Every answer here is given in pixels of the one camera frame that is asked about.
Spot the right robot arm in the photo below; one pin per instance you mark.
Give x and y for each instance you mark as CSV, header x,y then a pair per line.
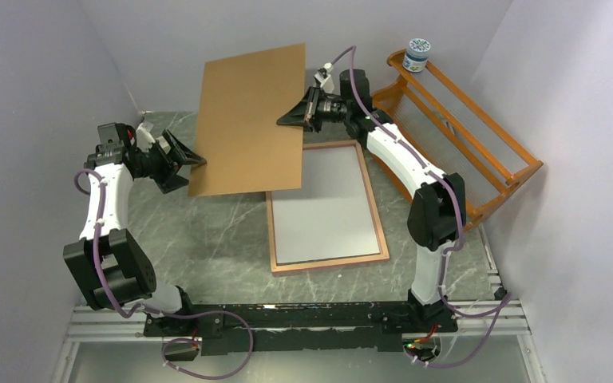
x,y
436,219

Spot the white blue jar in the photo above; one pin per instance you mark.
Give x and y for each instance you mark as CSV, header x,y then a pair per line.
x,y
416,55

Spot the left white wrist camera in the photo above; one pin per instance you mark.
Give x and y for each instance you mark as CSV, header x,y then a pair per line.
x,y
141,137

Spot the copper wooden picture frame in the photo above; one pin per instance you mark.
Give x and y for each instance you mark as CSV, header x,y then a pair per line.
x,y
333,261

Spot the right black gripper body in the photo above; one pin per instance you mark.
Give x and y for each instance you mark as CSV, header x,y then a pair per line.
x,y
323,110

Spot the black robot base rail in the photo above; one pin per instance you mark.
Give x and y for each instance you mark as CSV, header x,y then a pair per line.
x,y
382,326

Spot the aluminium extrusion rail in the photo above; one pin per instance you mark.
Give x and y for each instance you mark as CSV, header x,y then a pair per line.
x,y
474,319

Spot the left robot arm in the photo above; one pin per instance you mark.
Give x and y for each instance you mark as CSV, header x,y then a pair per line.
x,y
109,267

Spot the orange wooden rack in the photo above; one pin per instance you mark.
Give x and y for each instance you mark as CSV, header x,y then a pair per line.
x,y
453,132

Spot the mountain landscape photo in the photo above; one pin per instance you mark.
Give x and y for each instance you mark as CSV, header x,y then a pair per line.
x,y
327,206

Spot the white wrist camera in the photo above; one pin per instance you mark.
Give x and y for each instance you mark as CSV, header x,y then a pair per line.
x,y
323,78
141,137

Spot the brown frame backing board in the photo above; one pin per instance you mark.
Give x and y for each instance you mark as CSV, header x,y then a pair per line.
x,y
241,99

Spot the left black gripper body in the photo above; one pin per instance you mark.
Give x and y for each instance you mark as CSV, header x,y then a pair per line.
x,y
161,167

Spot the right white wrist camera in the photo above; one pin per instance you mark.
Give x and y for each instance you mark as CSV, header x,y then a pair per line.
x,y
323,78

